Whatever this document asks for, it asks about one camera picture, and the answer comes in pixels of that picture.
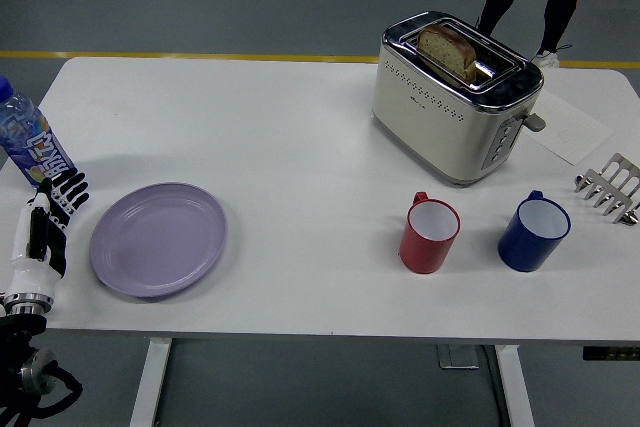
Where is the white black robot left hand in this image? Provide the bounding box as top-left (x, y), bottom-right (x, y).
top-left (8, 170), bottom-right (91, 298)

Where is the purple plate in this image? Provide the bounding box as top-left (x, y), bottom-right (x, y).
top-left (89, 182), bottom-right (229, 299)

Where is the clear bottle with blue label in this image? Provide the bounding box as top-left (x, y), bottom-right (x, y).
top-left (0, 75), bottom-right (77, 190)

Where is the white table leg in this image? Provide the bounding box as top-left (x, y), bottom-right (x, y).
top-left (128, 339), bottom-right (174, 427)
top-left (494, 345), bottom-right (536, 427)

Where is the red mug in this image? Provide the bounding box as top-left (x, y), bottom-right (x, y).
top-left (398, 191), bottom-right (462, 275)

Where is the cream and chrome toaster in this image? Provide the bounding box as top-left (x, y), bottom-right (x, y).
top-left (371, 10), bottom-right (547, 188)

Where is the brown bread slice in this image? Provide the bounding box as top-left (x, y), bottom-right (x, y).
top-left (417, 23), bottom-right (478, 83)

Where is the blue mug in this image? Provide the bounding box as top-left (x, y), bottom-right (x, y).
top-left (497, 190), bottom-right (572, 274)

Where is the white paper sheet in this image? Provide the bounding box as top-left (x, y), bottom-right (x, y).
top-left (525, 88), bottom-right (615, 166)

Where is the black table control panel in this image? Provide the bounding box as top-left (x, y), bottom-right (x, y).
top-left (582, 346), bottom-right (640, 362)

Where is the metal toast rack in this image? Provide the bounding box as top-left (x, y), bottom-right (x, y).
top-left (573, 152), bottom-right (640, 226)

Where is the person in dark trousers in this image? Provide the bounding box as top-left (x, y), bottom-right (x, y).
top-left (477, 0), bottom-right (601, 69)

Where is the grey under-table bracket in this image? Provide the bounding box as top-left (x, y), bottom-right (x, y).
top-left (438, 345), bottom-right (480, 370)

